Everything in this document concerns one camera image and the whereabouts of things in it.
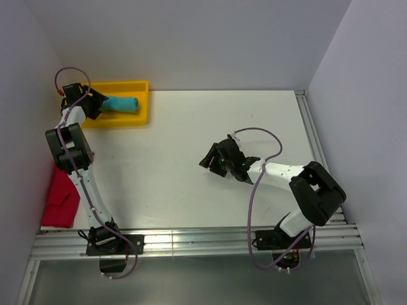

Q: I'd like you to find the teal t shirt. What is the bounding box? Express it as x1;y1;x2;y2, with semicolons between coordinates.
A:
102;95;139;114

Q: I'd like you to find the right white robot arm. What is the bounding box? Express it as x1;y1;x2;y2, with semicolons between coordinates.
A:
199;135;347;248

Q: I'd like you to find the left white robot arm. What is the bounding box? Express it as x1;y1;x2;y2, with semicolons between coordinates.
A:
45;83;124;254

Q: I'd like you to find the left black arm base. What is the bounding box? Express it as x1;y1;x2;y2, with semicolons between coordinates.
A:
78;227;144;276

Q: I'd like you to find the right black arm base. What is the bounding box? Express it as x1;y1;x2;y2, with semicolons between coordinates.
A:
251;226;315;272

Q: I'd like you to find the yellow plastic tray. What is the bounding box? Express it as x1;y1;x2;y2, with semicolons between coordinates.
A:
60;79;150;130

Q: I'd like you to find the red t shirt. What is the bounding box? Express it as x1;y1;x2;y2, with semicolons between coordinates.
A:
41;166;80;229

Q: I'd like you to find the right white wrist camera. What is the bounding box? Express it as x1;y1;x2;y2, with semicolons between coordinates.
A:
230;132;242;149

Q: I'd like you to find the right side aluminium rail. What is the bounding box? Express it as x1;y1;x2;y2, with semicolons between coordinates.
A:
294;89;347;225

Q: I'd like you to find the aluminium rail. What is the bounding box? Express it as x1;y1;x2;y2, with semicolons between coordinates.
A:
294;89;347;225
16;224;363;304

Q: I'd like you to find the front aluminium rail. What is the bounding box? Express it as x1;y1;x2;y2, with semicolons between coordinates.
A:
16;224;363;304

